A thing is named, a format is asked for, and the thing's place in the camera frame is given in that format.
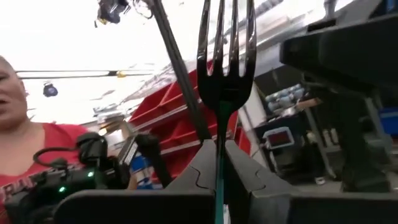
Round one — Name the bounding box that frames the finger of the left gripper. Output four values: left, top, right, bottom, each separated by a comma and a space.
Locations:
117, 133, 174, 189

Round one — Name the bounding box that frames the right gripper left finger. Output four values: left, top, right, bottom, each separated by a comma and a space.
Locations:
54, 139, 217, 224

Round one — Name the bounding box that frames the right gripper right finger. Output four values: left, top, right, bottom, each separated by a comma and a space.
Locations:
225, 141, 398, 224

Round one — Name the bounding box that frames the blue-handled fork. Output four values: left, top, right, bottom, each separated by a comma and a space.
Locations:
196, 0, 257, 224

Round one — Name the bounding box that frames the red storage bin rack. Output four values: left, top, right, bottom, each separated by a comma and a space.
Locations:
127, 60, 252, 189

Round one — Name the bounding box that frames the small red-screen device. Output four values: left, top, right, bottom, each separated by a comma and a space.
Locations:
262, 126, 296, 150

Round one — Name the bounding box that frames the person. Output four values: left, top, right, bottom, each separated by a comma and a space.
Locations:
0, 55, 91, 224

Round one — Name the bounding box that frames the blue box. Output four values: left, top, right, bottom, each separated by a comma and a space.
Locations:
377, 107, 398, 138

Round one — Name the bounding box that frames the large black machine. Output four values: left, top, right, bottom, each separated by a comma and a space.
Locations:
279, 0, 398, 194

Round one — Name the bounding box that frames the black frame pole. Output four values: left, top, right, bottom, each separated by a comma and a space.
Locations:
149, 0, 213, 142

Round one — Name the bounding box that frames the black ceiling cable reel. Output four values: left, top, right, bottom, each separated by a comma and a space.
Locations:
95, 0, 132, 26
42, 82, 59, 98

